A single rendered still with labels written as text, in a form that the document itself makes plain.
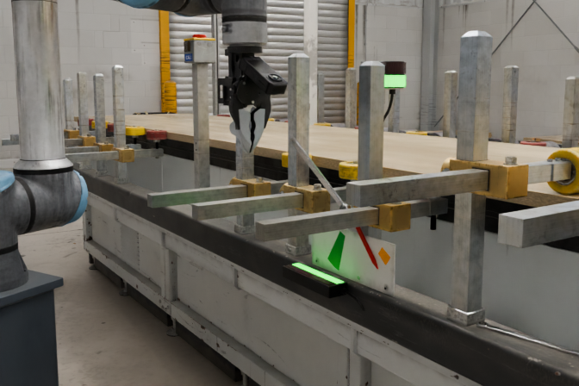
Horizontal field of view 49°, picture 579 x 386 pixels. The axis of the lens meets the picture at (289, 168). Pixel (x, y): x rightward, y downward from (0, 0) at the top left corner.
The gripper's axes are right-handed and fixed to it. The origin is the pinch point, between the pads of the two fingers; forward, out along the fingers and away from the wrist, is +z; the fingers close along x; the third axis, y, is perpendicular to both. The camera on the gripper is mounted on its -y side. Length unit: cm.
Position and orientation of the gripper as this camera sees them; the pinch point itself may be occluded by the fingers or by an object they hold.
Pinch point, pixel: (251, 146)
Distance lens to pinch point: 128.5
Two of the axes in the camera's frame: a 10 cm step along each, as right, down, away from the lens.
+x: -8.2, 0.8, -5.6
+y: -5.7, -1.1, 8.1
